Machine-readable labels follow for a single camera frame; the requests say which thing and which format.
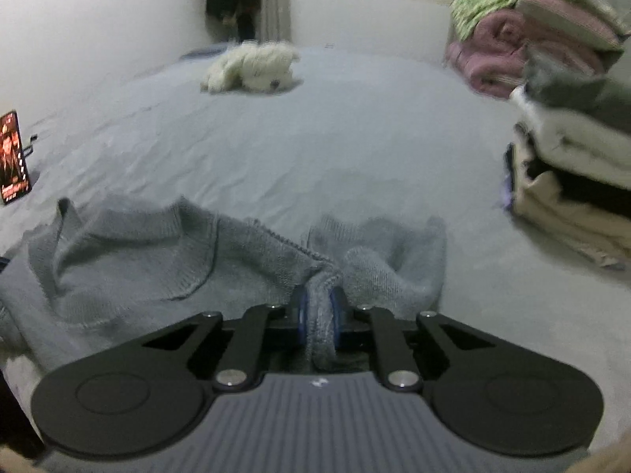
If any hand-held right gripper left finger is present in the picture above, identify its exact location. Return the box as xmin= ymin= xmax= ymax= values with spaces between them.
xmin=133 ymin=286 xmax=310 ymax=391

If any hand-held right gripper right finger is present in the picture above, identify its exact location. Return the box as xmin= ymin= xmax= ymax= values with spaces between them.
xmin=329 ymin=286 xmax=498 ymax=394

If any grey knitted sweater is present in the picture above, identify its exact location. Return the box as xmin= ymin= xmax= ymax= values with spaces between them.
xmin=0 ymin=197 xmax=448 ymax=372

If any grey bed sheet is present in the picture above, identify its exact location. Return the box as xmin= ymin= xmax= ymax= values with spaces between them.
xmin=0 ymin=44 xmax=631 ymax=454

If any folded beige garment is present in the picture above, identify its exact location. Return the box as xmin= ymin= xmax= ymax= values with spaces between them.
xmin=510 ymin=148 xmax=631 ymax=271

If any white plush dog toy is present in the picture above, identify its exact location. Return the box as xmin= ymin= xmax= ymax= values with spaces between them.
xmin=201 ymin=41 xmax=301 ymax=94

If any folded black garment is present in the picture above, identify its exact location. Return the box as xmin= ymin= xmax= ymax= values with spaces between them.
xmin=504 ymin=143 xmax=631 ymax=208

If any dark flat tablet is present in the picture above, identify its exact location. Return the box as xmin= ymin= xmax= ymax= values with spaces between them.
xmin=181 ymin=47 xmax=232 ymax=60

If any pink quilt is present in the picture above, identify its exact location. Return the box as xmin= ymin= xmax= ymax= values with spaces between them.
xmin=446 ymin=10 xmax=607 ymax=97

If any smartphone with lit screen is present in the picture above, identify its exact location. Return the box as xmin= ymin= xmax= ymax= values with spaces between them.
xmin=0 ymin=110 xmax=33 ymax=206

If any folded grey garment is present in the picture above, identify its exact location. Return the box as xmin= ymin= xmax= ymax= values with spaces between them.
xmin=523 ymin=45 xmax=631 ymax=135

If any green patterned blanket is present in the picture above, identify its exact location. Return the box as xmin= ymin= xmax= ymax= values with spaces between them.
xmin=451 ymin=0 xmax=592 ymax=43

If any grey upholstered headboard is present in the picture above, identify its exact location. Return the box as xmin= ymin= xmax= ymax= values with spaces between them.
xmin=592 ymin=0 xmax=631 ymax=40

